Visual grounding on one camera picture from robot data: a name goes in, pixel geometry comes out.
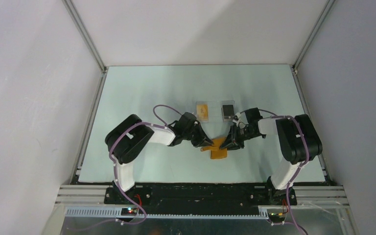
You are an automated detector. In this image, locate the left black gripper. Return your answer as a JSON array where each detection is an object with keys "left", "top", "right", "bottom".
[{"left": 183, "top": 122, "right": 213, "bottom": 148}]

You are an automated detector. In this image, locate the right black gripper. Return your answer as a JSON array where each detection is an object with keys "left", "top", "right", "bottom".
[{"left": 219, "top": 123, "right": 259, "bottom": 151}]

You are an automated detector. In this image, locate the orange leather card holder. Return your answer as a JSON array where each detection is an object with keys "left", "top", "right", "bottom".
[{"left": 200, "top": 137, "right": 228, "bottom": 160}]

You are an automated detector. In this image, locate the clear plastic card tray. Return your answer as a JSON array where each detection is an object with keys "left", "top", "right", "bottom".
[{"left": 195, "top": 100, "right": 235, "bottom": 123}]

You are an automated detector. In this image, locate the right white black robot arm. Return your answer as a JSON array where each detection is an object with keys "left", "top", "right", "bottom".
[{"left": 219, "top": 108, "right": 323, "bottom": 205}]

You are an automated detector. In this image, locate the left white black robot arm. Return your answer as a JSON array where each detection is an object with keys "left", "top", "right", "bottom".
[{"left": 105, "top": 112, "right": 213, "bottom": 204}]

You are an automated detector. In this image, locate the black credit card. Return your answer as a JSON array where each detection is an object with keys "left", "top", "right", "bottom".
[{"left": 222, "top": 104, "right": 235, "bottom": 121}]

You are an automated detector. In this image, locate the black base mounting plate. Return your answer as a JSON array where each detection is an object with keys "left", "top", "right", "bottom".
[{"left": 104, "top": 183, "right": 297, "bottom": 215}]

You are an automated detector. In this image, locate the left controller circuit board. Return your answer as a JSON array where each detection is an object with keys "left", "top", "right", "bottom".
[{"left": 120, "top": 207, "right": 139, "bottom": 216}]

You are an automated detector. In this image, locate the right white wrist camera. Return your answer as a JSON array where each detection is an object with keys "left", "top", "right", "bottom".
[{"left": 232, "top": 113, "right": 242, "bottom": 126}]

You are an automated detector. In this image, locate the left aluminium frame rail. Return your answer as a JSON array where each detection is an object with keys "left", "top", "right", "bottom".
[{"left": 62, "top": 0, "right": 108, "bottom": 185}]

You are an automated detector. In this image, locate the aluminium frame rail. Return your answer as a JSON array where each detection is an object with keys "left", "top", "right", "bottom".
[
  {"left": 62, "top": 0, "right": 108, "bottom": 185},
  {"left": 291, "top": 0, "right": 338, "bottom": 186}
]

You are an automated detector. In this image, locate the right aluminium frame rail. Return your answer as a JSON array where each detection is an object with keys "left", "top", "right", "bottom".
[{"left": 291, "top": 0, "right": 338, "bottom": 186}]

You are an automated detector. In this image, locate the grey slotted cable duct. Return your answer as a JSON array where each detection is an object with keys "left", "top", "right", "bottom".
[{"left": 65, "top": 207, "right": 269, "bottom": 220}]

